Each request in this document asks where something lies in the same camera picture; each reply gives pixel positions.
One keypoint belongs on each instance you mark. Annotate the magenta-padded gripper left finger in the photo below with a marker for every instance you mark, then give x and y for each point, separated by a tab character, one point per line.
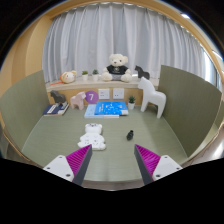
60	166

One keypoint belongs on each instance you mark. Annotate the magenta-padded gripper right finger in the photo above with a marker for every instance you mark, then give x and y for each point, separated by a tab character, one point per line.
165	166

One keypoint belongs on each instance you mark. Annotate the white bear-shaped power strip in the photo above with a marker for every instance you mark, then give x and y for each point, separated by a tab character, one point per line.
92	138

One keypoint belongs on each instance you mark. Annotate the grey-white curtain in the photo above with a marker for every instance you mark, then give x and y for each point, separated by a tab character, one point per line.
116	30

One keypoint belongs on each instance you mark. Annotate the small black charger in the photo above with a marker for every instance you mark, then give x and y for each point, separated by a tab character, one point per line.
130	135

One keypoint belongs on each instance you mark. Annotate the small cream and orange plush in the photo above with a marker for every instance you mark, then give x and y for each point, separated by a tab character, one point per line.
68	77

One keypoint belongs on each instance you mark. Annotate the light blue book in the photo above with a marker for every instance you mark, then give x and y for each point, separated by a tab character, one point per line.
89	111

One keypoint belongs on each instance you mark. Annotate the white wall socket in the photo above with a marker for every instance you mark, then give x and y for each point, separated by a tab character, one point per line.
103	94
118	93

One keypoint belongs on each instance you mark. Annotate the ceiling lights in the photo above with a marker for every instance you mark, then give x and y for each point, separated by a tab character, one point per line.
185	16

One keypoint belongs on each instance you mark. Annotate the cream teddy bear black shirt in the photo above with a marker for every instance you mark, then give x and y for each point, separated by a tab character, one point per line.
116	69

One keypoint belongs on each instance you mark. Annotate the dark grey horse figurine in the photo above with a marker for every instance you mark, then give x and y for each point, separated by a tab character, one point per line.
58	96

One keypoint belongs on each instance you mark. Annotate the small potted plant white pot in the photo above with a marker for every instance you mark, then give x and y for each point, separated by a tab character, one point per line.
85	77
95	77
131	106

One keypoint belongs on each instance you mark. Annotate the dark navy book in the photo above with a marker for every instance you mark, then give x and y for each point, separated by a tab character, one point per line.
53	110

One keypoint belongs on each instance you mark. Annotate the large white horse figurine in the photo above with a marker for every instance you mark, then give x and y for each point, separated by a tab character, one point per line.
152	96

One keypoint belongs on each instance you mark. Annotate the pink horse figurine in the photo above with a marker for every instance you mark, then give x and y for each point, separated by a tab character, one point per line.
78	100

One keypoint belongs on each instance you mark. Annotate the round purple sign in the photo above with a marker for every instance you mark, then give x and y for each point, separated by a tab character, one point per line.
92	97

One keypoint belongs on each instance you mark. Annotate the wooden shelf ledge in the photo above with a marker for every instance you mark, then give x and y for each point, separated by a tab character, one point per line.
86	84

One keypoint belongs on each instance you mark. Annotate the black horse figurine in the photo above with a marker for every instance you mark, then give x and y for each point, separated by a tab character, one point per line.
142	72

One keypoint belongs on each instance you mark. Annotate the green desk partition panel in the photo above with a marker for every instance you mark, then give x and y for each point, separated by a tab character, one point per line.
21	106
190	106

